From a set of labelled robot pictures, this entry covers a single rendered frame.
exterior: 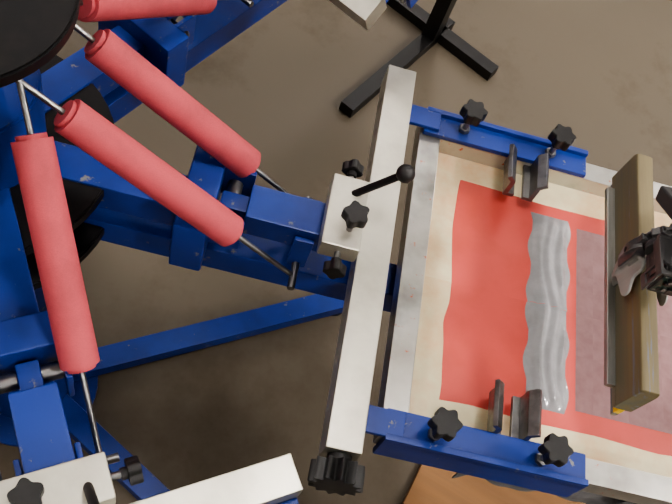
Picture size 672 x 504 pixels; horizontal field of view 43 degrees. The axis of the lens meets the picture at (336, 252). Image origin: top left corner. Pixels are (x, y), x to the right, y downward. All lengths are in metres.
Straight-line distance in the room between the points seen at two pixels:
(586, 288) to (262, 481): 0.67
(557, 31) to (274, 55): 1.10
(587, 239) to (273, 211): 0.58
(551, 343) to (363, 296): 0.34
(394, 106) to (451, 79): 1.58
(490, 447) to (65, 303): 0.61
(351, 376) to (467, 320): 0.27
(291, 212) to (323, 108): 1.52
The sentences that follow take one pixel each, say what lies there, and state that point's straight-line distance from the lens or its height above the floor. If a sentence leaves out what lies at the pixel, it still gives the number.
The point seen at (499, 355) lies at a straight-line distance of 1.37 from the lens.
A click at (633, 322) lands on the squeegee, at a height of 1.12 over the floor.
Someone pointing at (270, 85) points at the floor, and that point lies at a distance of 2.79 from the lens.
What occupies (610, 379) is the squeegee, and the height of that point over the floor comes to 1.08.
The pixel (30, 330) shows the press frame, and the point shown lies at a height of 1.05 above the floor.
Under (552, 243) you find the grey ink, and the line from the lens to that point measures 1.50.
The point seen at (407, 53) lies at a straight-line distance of 2.97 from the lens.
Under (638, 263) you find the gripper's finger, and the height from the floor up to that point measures 1.16.
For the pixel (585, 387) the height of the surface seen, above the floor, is 0.96.
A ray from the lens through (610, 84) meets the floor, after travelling 3.30.
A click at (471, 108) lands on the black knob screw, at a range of 1.47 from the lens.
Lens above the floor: 2.10
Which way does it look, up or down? 58 degrees down
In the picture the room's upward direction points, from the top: 25 degrees clockwise
